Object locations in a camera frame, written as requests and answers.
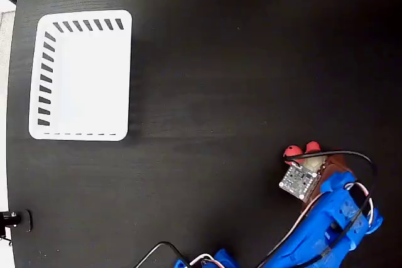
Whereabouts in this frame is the red turtle toy silver shell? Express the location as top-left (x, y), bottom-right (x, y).
top-left (282, 141), bottom-right (327, 171)

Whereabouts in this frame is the white plastic basket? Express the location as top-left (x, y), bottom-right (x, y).
top-left (28, 9), bottom-right (133, 142)

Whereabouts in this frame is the black table clamp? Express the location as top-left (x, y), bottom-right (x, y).
top-left (0, 209), bottom-right (33, 240)

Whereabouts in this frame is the black camera cable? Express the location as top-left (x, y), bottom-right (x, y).
top-left (134, 150), bottom-right (378, 268)

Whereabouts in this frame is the bare camera circuit board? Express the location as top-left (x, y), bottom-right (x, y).
top-left (278, 161), bottom-right (323, 201)

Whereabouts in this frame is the thin white servo wire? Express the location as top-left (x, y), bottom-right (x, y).
top-left (188, 181), bottom-right (375, 265)

